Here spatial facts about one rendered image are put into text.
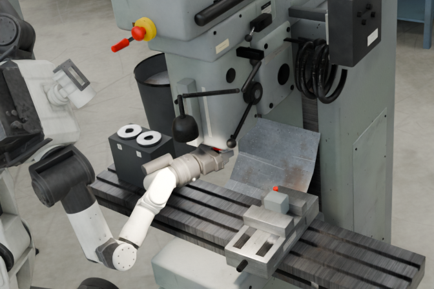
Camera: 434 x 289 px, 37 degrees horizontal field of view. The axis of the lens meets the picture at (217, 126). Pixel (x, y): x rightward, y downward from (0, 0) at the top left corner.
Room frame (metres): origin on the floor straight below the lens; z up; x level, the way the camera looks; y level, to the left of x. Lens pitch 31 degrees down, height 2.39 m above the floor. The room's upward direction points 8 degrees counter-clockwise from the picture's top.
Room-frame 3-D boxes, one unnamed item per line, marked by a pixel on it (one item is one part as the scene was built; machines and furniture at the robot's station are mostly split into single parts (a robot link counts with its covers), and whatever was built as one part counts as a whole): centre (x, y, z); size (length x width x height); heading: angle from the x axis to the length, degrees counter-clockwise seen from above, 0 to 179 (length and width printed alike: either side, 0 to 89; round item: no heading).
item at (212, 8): (1.68, -0.13, 1.79); 0.45 x 0.04 x 0.04; 140
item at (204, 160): (1.70, 0.08, 1.23); 0.13 x 0.12 x 0.10; 31
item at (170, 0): (1.76, -0.01, 1.81); 0.47 x 0.26 x 0.16; 140
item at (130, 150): (2.02, 0.28, 1.08); 0.22 x 0.12 x 0.20; 47
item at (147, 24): (1.57, 0.15, 1.76); 0.06 x 0.02 x 0.06; 50
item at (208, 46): (1.78, -0.03, 1.68); 0.34 x 0.24 x 0.10; 140
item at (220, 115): (1.75, 0.00, 1.47); 0.21 x 0.19 x 0.32; 50
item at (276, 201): (1.62, -0.15, 1.10); 0.06 x 0.05 x 0.06; 53
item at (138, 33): (1.55, 0.16, 1.76); 0.04 x 0.03 x 0.04; 50
